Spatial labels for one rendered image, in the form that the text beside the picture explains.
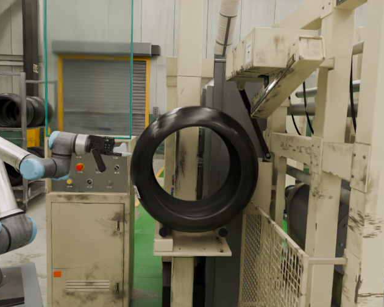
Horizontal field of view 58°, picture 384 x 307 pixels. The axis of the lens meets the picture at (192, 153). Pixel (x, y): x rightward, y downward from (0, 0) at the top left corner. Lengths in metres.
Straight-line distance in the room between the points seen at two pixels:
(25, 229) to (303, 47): 1.52
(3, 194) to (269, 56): 1.41
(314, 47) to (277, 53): 0.14
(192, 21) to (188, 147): 0.68
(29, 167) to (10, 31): 11.11
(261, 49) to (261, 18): 9.99
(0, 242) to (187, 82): 1.21
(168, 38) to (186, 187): 9.38
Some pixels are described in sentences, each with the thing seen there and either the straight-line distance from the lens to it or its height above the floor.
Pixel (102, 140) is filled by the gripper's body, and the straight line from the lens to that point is 1.65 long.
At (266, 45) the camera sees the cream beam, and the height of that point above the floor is 1.72.
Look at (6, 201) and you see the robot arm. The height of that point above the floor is 0.99.
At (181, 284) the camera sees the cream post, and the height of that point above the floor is 0.45.
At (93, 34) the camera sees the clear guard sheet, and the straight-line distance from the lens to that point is 2.42.
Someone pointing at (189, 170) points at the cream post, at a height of 1.13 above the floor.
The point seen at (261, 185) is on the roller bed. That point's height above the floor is 1.07.
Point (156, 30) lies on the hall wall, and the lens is 11.24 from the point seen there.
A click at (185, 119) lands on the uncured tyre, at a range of 1.53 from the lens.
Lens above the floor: 1.45
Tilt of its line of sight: 7 degrees down
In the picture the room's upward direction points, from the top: 2 degrees clockwise
